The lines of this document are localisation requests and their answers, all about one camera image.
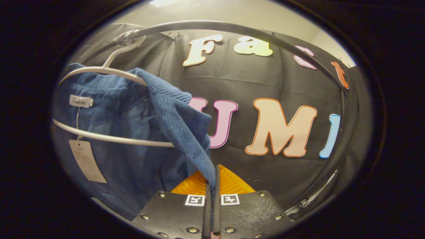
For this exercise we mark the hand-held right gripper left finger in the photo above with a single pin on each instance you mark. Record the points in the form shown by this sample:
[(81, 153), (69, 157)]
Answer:
[(207, 219)]

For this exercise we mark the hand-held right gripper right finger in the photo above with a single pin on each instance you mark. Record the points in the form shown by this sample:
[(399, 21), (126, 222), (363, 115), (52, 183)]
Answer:
[(217, 212)]

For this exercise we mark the white taped clothes hanger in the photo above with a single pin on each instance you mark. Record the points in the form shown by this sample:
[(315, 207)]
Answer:
[(132, 142)]

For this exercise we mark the black clothes rack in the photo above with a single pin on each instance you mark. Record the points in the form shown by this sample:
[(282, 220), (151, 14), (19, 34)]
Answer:
[(215, 24)]

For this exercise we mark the black tripod stand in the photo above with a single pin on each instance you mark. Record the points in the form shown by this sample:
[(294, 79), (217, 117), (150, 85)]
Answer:
[(303, 203)]

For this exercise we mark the black backdrop cloth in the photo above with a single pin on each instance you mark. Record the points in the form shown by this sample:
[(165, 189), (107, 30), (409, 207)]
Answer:
[(249, 79)]

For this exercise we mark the grey tape wrap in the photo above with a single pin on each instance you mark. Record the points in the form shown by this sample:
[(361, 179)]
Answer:
[(127, 36)]

